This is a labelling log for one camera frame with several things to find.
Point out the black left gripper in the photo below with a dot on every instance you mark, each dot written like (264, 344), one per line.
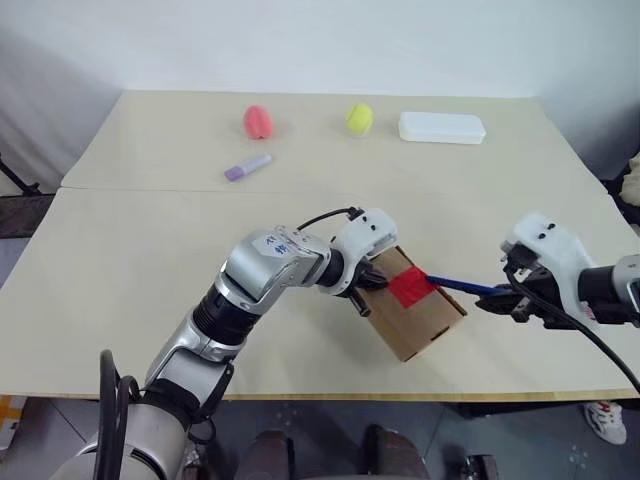
(365, 274)

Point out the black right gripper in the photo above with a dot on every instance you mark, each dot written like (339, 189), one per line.
(542, 295)

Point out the brown cardboard box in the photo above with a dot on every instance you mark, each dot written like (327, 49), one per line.
(415, 327)

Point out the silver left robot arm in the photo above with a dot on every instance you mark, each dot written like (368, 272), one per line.
(260, 270)

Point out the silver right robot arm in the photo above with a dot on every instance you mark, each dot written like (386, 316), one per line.
(610, 285)

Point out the red tape strip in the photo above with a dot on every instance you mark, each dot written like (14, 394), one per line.
(410, 287)

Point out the white sneaker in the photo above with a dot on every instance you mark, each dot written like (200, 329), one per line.
(605, 420)

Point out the yellow tennis ball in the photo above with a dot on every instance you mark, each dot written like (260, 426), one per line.
(360, 118)

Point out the purple highlighter marker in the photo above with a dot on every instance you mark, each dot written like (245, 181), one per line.
(247, 167)

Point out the white plastic lidded case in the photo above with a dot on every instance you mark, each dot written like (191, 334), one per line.
(442, 128)

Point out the pink foam peach toy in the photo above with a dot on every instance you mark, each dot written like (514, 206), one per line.
(259, 121)

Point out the black tripod stand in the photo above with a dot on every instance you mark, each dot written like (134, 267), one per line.
(15, 175)

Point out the yellow and white carton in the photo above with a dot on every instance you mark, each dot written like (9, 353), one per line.
(11, 420)

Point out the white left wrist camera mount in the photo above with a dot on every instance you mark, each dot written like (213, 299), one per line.
(370, 232)

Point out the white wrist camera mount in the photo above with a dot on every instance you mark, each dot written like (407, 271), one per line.
(550, 240)
(370, 232)

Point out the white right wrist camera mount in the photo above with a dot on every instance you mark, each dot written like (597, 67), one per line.
(550, 240)

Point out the metal caster bracket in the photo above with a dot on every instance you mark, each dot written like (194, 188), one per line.
(196, 462)
(482, 467)

